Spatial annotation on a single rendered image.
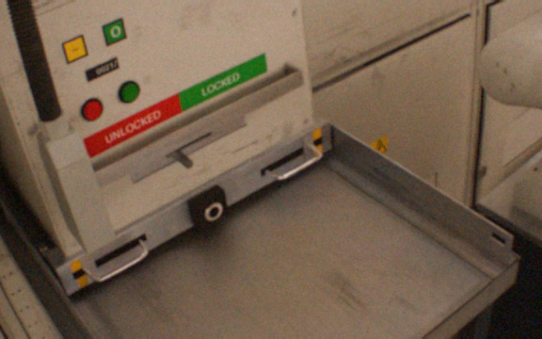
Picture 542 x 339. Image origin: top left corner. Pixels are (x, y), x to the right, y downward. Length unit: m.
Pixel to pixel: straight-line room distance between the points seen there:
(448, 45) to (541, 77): 0.82
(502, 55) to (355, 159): 0.32
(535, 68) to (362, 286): 0.43
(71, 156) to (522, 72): 0.68
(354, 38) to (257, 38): 0.54
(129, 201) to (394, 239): 0.42
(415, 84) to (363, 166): 0.62
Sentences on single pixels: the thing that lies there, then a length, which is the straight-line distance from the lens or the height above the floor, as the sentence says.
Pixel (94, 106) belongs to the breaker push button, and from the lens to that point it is 0.95.
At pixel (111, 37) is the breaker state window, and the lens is 0.94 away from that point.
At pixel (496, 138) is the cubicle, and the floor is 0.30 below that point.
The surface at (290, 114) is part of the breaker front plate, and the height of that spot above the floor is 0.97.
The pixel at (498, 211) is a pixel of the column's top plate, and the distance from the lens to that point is 1.31.
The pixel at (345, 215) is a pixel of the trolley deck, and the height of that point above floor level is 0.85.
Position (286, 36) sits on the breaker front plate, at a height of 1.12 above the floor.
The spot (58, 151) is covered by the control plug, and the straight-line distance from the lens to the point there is 0.85.
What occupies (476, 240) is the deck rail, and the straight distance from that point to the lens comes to 1.08.
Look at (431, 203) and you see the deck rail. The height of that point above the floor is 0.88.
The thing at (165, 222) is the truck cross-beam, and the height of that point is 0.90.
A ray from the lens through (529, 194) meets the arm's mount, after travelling 1.29.
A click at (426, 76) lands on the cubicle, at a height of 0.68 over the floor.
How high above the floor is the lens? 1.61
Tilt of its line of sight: 37 degrees down
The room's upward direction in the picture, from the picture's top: 8 degrees counter-clockwise
